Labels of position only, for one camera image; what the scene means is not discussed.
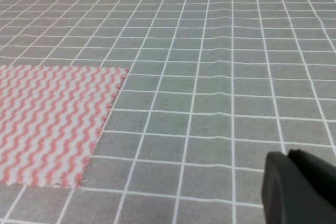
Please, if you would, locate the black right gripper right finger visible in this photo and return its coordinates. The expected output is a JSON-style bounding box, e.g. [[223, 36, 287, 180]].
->
[[286, 149, 336, 224]]

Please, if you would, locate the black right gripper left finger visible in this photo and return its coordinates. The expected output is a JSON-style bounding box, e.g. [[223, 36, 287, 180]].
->
[[261, 152, 299, 223]]

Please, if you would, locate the pink white wavy towel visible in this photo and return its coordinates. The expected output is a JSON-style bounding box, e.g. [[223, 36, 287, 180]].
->
[[1, 65, 128, 188]]

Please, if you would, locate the grey checked tablecloth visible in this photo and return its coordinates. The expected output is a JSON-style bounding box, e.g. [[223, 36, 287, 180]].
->
[[1, 0, 335, 223]]

